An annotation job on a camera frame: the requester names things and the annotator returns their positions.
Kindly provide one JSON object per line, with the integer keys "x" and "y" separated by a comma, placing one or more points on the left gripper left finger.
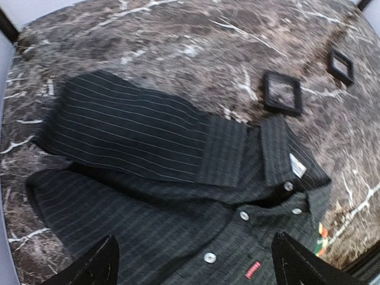
{"x": 99, "y": 265}

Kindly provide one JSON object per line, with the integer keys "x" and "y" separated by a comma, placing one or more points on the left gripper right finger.
{"x": 294, "y": 264}

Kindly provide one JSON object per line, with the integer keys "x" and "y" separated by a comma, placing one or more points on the flower brooch green orange yellow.
{"x": 322, "y": 241}

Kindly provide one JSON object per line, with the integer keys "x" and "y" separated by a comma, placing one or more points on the black pinstriped shirt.
{"x": 192, "y": 198}

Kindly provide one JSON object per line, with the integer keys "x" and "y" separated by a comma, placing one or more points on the small black display box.
{"x": 340, "y": 67}

